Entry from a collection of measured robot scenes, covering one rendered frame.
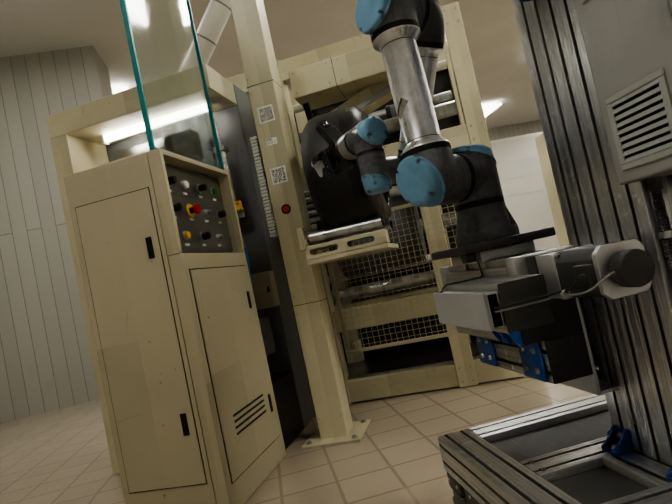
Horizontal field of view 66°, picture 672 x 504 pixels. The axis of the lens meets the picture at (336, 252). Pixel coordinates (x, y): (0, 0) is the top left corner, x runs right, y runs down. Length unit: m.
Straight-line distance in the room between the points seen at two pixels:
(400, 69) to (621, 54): 0.47
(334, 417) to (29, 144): 4.73
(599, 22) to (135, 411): 1.74
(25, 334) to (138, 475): 4.16
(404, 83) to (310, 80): 1.53
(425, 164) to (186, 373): 1.12
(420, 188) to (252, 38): 1.62
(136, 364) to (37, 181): 4.38
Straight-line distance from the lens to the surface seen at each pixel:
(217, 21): 3.09
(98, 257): 2.01
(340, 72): 2.72
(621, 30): 1.01
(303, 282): 2.35
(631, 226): 1.10
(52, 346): 6.01
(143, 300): 1.91
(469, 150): 1.28
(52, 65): 6.47
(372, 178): 1.35
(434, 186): 1.15
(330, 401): 2.41
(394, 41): 1.28
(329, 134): 1.53
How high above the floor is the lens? 0.71
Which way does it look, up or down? 3 degrees up
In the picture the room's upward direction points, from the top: 12 degrees counter-clockwise
